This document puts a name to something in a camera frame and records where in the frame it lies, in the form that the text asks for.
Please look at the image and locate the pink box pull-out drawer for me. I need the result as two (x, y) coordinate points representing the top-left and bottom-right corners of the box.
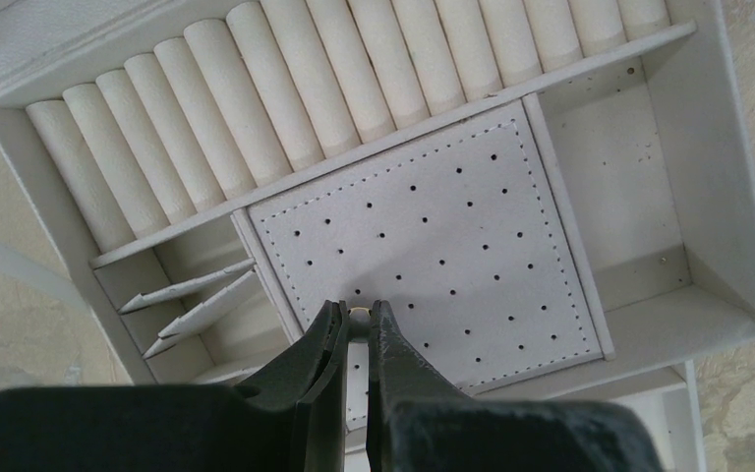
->
(474, 360), (707, 471)

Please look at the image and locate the pink jewelry box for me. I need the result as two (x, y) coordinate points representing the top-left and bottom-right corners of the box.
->
(0, 0), (755, 432)

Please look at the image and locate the pearl stud earring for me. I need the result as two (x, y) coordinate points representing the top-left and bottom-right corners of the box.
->
(348, 307), (371, 323)

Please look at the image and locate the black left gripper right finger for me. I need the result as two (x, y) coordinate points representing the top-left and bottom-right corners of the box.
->
(366, 301), (663, 471)

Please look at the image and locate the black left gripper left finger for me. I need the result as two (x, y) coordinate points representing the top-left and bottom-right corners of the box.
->
(0, 301), (349, 471)

